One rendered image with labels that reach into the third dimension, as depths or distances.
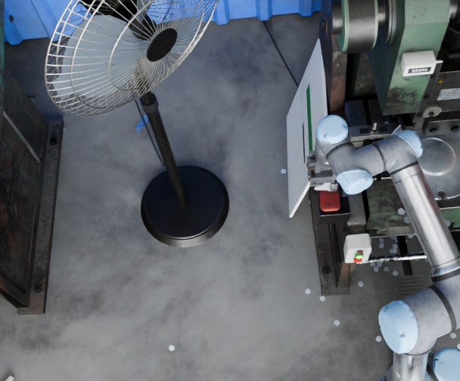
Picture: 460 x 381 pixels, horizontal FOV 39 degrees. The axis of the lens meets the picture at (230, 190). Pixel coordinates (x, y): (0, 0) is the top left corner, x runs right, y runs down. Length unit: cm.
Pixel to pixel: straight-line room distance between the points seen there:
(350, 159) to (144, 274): 140
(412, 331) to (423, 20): 70
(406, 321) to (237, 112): 172
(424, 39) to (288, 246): 141
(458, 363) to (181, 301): 119
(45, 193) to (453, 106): 182
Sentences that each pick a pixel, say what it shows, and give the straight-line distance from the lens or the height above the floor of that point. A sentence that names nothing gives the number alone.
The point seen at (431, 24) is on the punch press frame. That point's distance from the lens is 152.
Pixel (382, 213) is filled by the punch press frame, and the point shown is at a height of 63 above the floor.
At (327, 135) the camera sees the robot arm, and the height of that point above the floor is 121.
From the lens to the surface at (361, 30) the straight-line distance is 157.
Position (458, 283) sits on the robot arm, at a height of 108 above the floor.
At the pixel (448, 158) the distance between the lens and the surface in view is 209.
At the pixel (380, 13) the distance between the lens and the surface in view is 163.
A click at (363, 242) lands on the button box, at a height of 63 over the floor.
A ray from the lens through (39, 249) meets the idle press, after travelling 291.
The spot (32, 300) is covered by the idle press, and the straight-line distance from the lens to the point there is 284.
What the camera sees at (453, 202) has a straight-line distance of 204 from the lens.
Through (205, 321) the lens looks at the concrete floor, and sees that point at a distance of 268.
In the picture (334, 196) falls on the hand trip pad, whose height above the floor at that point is 76.
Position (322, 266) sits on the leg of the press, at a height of 3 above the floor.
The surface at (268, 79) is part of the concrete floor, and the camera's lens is 314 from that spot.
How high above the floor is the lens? 259
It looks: 65 degrees down
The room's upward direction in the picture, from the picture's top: 10 degrees counter-clockwise
